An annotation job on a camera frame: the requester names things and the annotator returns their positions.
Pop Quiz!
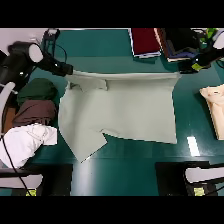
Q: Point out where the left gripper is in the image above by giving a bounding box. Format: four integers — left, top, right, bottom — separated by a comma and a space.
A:
49, 60, 75, 78

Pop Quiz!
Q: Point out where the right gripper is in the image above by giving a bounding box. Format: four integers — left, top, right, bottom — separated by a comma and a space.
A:
177, 57, 204, 75

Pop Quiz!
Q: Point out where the pale grey T-shirt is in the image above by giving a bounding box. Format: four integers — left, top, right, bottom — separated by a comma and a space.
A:
57, 70, 183, 164

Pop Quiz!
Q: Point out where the dark green garment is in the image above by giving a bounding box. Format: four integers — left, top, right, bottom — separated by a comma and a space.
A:
16, 77, 59, 105

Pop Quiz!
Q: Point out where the cream garment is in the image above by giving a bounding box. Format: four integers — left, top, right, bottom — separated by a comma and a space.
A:
199, 83, 224, 141

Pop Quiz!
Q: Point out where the dark red garment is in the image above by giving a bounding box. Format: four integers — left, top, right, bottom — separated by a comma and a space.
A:
129, 28, 162, 58

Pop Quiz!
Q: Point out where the brown garment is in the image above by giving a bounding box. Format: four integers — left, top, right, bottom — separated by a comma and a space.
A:
12, 99, 58, 128

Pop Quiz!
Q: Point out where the white garment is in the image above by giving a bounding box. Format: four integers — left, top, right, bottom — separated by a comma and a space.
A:
0, 123, 59, 170

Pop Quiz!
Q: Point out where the black cable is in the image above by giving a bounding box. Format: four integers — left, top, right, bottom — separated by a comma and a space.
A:
41, 29, 69, 65
0, 133, 36, 197

